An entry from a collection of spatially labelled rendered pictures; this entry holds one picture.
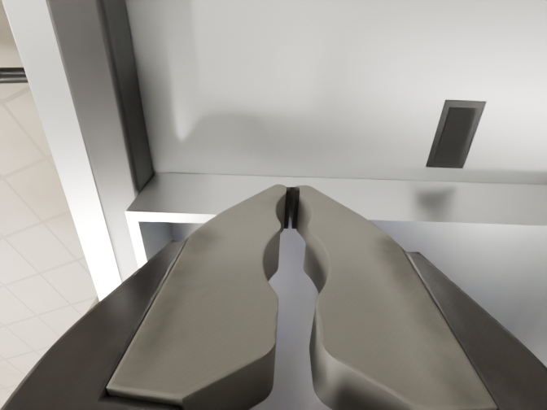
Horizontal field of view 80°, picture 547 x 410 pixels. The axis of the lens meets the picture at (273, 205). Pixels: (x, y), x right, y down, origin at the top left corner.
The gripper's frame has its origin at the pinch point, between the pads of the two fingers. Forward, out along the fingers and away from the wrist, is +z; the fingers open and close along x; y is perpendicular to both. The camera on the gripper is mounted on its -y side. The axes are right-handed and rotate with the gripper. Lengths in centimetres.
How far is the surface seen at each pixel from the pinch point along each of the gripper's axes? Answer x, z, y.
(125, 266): -7.6, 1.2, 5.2
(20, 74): -71, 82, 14
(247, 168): -2.0, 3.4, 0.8
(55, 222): -84, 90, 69
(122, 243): -7.5, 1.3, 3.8
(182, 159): -4.9, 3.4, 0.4
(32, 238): -95, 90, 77
